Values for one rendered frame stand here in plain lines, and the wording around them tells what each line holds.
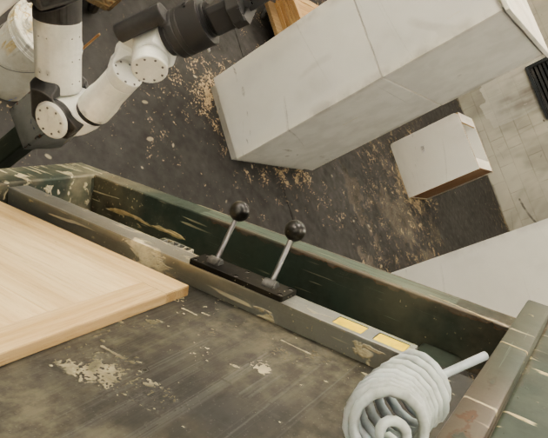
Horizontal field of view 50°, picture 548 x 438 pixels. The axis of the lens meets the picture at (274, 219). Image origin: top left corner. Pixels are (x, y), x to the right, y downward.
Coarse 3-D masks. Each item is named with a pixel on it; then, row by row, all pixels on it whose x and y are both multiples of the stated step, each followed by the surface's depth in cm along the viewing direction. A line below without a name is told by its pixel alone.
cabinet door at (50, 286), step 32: (0, 224) 115; (32, 224) 117; (0, 256) 100; (32, 256) 103; (64, 256) 105; (96, 256) 107; (0, 288) 89; (32, 288) 91; (64, 288) 93; (96, 288) 95; (128, 288) 96; (160, 288) 99; (0, 320) 80; (32, 320) 81; (64, 320) 83; (96, 320) 85; (0, 352) 72; (32, 352) 76
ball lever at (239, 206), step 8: (232, 208) 106; (240, 208) 106; (248, 208) 107; (232, 216) 106; (240, 216) 106; (248, 216) 108; (232, 224) 106; (224, 240) 106; (224, 248) 106; (216, 256) 105; (216, 264) 104
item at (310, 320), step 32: (32, 192) 130; (64, 224) 123; (96, 224) 117; (128, 256) 114; (160, 256) 109; (192, 256) 109; (224, 288) 102; (288, 320) 96; (320, 320) 93; (352, 320) 94; (352, 352) 90; (384, 352) 87
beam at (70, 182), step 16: (0, 176) 134; (16, 176) 136; (32, 176) 139; (48, 176) 141; (64, 176) 144; (80, 176) 148; (0, 192) 130; (48, 192) 141; (64, 192) 145; (80, 192) 149
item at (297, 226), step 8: (288, 224) 101; (296, 224) 100; (288, 232) 100; (296, 232) 100; (304, 232) 101; (288, 240) 101; (296, 240) 101; (288, 248) 101; (280, 256) 101; (280, 264) 100; (264, 280) 99; (272, 280) 99; (272, 288) 98
